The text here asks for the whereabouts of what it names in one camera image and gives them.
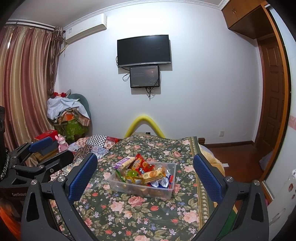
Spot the yellow foam tube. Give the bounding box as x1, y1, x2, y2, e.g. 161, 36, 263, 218
125, 115, 166, 138

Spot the blue white snack bag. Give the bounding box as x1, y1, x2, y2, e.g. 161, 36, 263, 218
148, 175, 174, 189

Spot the green peas snack bag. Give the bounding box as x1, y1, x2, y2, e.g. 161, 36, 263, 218
115, 169, 126, 183

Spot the red snack bag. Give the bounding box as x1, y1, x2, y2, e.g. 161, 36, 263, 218
131, 154, 154, 175

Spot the purple cracker roll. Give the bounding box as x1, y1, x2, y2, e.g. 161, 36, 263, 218
114, 156, 135, 170

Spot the pink plush toy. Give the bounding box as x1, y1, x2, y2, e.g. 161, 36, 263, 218
55, 134, 69, 152

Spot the patchwork checkered quilt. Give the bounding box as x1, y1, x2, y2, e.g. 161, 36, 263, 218
51, 135, 120, 181

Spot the large wall television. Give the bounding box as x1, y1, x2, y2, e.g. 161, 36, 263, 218
117, 35, 171, 67

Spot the orange rice cracker pack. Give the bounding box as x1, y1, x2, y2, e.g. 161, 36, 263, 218
142, 167, 167, 184

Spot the white air conditioner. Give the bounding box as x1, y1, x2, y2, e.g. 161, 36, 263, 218
65, 14, 107, 44

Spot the green jelly cup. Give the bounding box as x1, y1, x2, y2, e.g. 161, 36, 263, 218
125, 169, 139, 179

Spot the striped pink curtain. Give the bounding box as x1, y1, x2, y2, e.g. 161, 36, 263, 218
1, 25, 63, 151

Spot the pile of clothes on chair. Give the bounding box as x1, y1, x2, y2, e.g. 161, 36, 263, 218
47, 90, 91, 144

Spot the wooden door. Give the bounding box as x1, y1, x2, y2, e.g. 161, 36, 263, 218
255, 34, 290, 181

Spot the red gift box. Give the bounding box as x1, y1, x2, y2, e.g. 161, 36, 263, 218
34, 130, 58, 141

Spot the wooden overhead cabinet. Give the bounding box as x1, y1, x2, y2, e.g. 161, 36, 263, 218
222, 0, 274, 39

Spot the dark floral bedspread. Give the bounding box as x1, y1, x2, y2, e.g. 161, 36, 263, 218
74, 134, 214, 240

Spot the beige green plush blanket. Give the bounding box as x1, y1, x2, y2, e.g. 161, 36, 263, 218
193, 145, 236, 240

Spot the clear bag of pastries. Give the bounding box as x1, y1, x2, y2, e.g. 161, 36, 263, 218
124, 186, 155, 197

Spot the small wall monitor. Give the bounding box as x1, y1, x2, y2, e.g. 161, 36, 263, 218
130, 65, 160, 88

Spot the clear plastic storage bin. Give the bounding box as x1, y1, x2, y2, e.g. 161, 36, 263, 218
108, 162, 177, 200

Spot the gold snack bar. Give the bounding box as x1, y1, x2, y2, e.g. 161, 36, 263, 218
125, 176, 143, 185

